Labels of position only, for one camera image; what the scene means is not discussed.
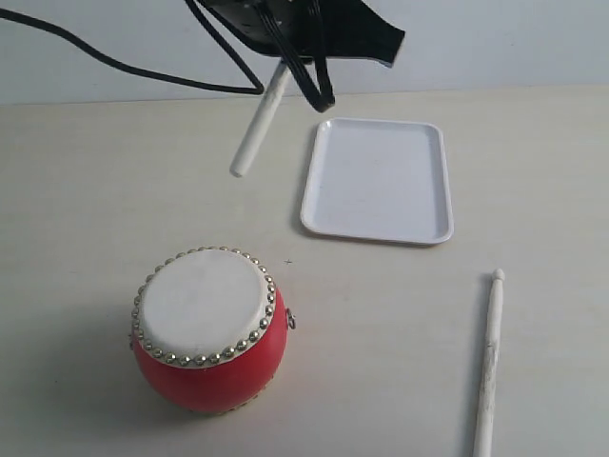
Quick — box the small red drum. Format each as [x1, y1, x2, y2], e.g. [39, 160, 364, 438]
[129, 246, 296, 415]

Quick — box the white wooden drumstick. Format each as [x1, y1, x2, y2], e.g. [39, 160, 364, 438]
[472, 268, 505, 457]
[229, 62, 291, 178]

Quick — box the white plastic tray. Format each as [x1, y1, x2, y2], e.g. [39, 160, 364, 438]
[300, 118, 454, 246]

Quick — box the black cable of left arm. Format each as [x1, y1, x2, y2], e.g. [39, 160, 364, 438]
[0, 0, 336, 114]

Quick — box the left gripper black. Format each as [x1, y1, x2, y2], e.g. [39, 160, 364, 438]
[200, 0, 405, 67]

